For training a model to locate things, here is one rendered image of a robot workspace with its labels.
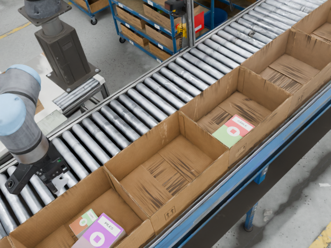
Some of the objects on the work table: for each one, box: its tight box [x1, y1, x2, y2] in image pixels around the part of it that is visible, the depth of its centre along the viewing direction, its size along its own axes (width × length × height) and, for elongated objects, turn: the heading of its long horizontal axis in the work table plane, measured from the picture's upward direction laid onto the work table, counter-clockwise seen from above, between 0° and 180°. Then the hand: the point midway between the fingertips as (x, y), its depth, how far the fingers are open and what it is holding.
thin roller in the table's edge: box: [56, 78, 94, 106], centre depth 194 cm, size 2×28×2 cm, turn 141°
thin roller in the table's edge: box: [60, 81, 99, 110], centre depth 192 cm, size 2×28×2 cm, turn 141°
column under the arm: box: [34, 20, 101, 94], centre depth 191 cm, size 26×26×33 cm
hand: (54, 192), depth 97 cm, fingers closed
